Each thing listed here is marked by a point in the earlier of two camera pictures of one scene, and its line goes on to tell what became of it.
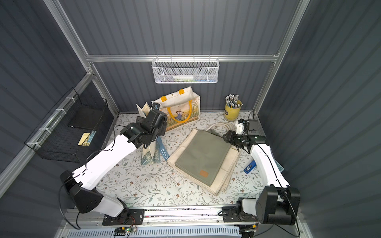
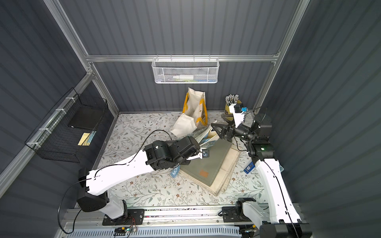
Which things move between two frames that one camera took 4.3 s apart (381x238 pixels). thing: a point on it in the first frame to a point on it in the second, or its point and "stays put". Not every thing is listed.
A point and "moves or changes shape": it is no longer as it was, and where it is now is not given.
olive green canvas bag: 203,155 stays put
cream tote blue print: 160,152 moves or changes shape
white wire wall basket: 185,70 stays put
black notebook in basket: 85,116 stays put
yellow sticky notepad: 84,140 stays put
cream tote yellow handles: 181,107 to 195,114
